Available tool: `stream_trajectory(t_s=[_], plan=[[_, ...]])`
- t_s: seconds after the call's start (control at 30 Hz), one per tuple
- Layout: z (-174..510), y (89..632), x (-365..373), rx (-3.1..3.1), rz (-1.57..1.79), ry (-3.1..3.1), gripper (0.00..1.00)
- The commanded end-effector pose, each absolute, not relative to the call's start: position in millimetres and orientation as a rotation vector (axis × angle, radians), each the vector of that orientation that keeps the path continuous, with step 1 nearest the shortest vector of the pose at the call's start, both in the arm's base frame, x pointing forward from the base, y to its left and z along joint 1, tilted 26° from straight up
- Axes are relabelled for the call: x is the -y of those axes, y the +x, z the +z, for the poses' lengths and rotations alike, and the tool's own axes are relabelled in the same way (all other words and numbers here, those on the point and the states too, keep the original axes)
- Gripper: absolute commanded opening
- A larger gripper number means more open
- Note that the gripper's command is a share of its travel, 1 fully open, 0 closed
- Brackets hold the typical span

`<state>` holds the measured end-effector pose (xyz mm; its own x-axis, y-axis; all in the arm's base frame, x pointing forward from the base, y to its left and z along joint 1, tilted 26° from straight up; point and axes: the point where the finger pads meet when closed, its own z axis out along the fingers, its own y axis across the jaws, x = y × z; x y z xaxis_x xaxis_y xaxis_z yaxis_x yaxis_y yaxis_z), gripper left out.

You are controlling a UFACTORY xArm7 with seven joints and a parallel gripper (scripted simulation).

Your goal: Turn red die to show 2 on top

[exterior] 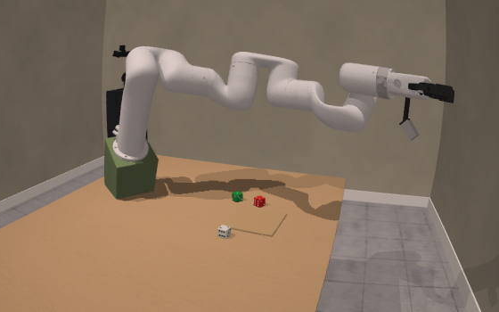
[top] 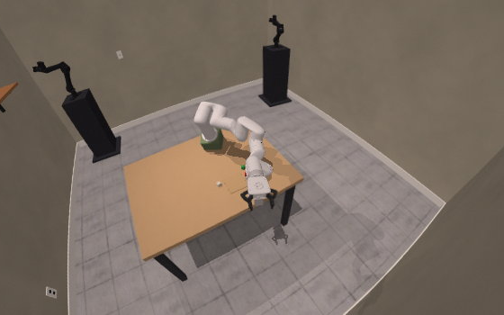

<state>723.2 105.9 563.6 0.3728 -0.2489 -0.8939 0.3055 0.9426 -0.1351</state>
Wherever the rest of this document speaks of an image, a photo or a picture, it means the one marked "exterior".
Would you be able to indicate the dark green die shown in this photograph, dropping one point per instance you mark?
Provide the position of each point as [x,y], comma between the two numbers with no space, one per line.
[237,196]

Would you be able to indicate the red die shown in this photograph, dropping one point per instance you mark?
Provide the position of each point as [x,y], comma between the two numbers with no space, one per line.
[259,201]

